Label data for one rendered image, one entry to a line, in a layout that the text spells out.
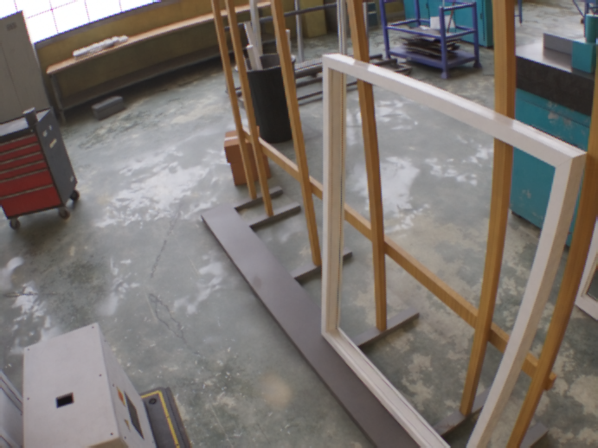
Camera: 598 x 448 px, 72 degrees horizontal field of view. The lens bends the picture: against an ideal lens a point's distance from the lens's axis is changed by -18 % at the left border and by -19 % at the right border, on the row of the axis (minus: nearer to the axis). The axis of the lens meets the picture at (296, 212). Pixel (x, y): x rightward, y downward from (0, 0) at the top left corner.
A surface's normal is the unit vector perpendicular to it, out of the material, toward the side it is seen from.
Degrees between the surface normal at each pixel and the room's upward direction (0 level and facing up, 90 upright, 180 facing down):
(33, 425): 0
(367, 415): 0
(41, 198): 90
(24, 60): 90
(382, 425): 0
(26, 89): 90
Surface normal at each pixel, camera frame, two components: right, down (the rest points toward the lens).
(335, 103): 0.46, 0.42
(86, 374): -0.14, -0.83
